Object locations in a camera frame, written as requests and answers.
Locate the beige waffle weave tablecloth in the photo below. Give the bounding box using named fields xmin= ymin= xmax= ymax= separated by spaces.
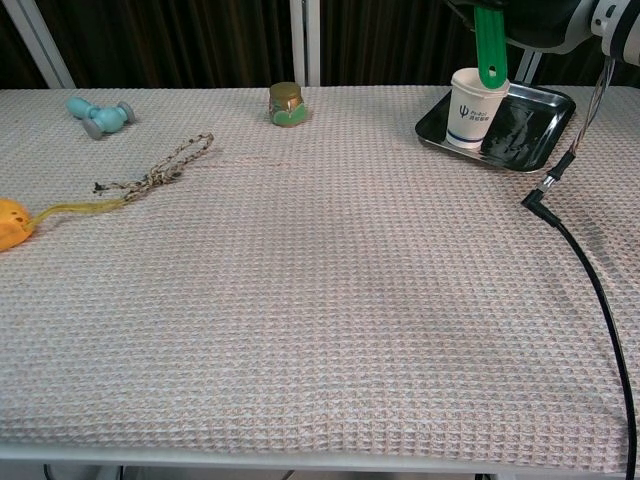
xmin=0 ymin=87 xmax=640 ymax=474

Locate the green jar gold lid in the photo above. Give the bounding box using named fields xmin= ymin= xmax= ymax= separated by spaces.
xmin=268 ymin=82 xmax=308 ymax=128

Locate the black curtain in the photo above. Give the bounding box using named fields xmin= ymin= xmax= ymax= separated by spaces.
xmin=0 ymin=0 xmax=640 ymax=91

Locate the black metal tray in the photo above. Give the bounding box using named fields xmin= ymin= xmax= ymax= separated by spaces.
xmin=414 ymin=82 xmax=577 ymax=174

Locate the white paper cup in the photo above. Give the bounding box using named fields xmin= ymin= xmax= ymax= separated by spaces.
xmin=446 ymin=67 xmax=511 ymax=151

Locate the aluminium frame post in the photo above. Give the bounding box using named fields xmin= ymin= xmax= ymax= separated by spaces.
xmin=0 ymin=0 xmax=76 ymax=90
xmin=514 ymin=48 xmax=545 ymax=84
xmin=289 ymin=0 xmax=321 ymax=89

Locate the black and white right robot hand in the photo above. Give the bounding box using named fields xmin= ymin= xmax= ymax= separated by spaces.
xmin=444 ymin=0 xmax=601 ymax=54

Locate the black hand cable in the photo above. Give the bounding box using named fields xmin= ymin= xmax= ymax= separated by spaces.
xmin=521 ymin=54 xmax=640 ymax=474

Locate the teal massage roller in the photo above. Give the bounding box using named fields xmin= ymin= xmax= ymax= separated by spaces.
xmin=66 ymin=96 xmax=136 ymax=140

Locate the braided rope lanyard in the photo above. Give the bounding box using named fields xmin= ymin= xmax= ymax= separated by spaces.
xmin=30 ymin=132 xmax=215 ymax=229

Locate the red hand clapper green handle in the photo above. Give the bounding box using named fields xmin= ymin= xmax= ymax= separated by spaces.
xmin=472 ymin=4 xmax=511 ymax=91

